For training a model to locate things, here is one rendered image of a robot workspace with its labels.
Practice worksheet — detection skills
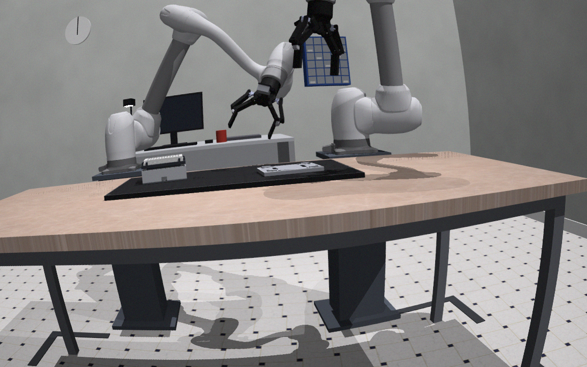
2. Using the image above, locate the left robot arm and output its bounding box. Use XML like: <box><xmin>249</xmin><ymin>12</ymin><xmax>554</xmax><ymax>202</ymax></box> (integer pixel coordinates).
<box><xmin>322</xmin><ymin>0</ymin><xmax>422</xmax><ymax>155</ymax></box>

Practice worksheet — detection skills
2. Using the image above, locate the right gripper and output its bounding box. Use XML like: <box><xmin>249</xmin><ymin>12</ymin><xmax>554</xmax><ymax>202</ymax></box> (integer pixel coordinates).
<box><xmin>228</xmin><ymin>77</ymin><xmax>284</xmax><ymax>139</ymax></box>

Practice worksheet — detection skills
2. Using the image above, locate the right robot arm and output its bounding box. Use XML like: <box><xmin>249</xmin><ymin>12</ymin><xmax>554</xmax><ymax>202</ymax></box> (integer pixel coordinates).
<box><xmin>98</xmin><ymin>5</ymin><xmax>294</xmax><ymax>175</ymax></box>

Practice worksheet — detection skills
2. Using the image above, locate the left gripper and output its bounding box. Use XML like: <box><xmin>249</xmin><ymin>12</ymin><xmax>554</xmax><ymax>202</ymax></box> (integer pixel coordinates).
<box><xmin>289</xmin><ymin>0</ymin><xmax>344</xmax><ymax>75</ymax></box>

